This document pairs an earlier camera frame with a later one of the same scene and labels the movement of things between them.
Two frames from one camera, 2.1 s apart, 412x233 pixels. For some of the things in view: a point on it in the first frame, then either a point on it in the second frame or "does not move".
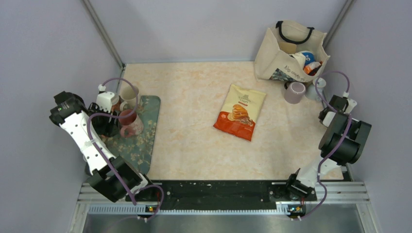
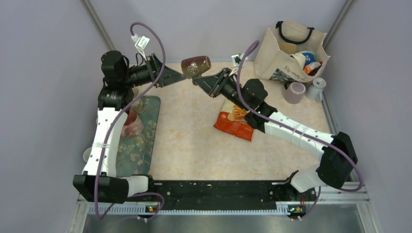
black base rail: (220, 194) does not move
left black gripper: (109, 129) → (169, 76)
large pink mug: (130, 126) does not move
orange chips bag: (238, 112) does not move
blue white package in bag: (309, 57) does not move
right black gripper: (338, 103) → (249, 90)
